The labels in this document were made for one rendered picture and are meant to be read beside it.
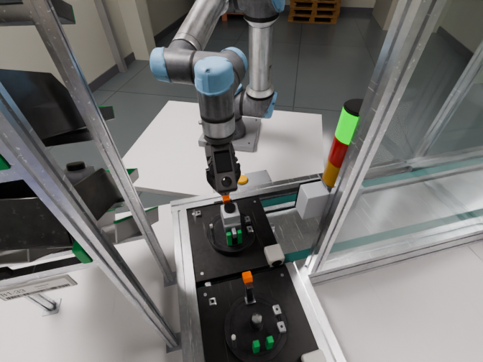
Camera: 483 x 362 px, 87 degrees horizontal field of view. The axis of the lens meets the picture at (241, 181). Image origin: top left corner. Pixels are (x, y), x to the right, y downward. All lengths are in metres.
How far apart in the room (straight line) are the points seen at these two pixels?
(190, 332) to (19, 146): 0.54
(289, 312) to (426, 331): 0.38
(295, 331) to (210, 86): 0.55
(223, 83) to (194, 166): 0.68
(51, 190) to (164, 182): 0.84
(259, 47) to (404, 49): 0.68
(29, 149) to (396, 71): 0.37
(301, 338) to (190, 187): 0.67
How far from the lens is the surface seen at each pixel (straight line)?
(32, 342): 0.94
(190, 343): 0.68
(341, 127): 0.44
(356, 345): 0.82
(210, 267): 0.72
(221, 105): 0.53
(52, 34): 0.40
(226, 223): 0.67
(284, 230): 0.84
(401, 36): 0.36
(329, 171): 0.49
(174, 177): 1.11
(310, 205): 0.52
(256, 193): 0.87
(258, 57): 1.01
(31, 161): 0.27
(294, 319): 0.68
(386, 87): 0.37
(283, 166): 1.13
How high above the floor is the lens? 1.61
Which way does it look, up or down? 45 degrees down
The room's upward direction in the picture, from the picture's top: 1 degrees counter-clockwise
